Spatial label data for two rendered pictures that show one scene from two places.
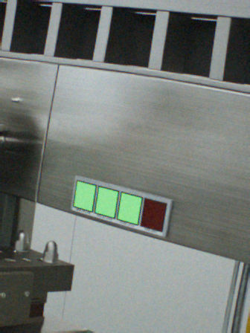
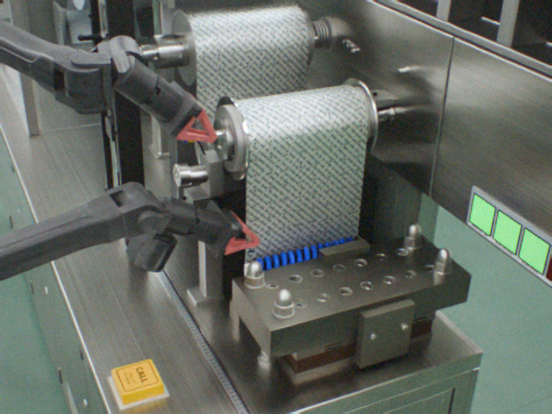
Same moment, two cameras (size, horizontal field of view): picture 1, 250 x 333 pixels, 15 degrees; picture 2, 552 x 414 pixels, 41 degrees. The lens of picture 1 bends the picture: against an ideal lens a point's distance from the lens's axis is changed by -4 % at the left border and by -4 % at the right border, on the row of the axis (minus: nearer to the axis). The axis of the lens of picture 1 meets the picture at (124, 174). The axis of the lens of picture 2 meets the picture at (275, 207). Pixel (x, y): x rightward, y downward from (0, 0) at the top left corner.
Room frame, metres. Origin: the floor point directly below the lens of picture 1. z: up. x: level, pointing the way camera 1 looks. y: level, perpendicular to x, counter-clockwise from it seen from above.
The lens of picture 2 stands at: (0.82, -0.02, 1.78)
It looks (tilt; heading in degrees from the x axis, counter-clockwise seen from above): 29 degrees down; 22
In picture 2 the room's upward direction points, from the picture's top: 2 degrees clockwise
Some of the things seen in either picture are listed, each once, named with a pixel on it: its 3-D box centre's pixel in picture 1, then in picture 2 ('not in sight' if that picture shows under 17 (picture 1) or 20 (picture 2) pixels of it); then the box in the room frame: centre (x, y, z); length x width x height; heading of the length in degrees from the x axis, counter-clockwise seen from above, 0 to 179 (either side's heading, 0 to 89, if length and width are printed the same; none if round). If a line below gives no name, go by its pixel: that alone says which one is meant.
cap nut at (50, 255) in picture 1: (51, 250); (443, 259); (1.98, 0.13, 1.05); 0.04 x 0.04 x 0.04
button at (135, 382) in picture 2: not in sight; (137, 381); (1.61, 0.54, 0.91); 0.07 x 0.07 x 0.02; 49
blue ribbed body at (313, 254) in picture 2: not in sight; (307, 255); (1.93, 0.37, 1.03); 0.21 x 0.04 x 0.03; 139
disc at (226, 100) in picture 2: not in sight; (232, 138); (1.89, 0.51, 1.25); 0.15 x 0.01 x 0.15; 49
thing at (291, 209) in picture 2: not in sight; (305, 211); (1.94, 0.38, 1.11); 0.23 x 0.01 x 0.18; 139
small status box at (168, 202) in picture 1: (119, 205); (522, 241); (1.87, 0.00, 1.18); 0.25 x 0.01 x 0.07; 49
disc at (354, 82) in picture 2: not in sight; (356, 117); (2.08, 0.34, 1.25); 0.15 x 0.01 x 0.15; 49
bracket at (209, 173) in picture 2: not in sight; (203, 231); (1.88, 0.56, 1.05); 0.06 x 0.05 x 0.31; 139
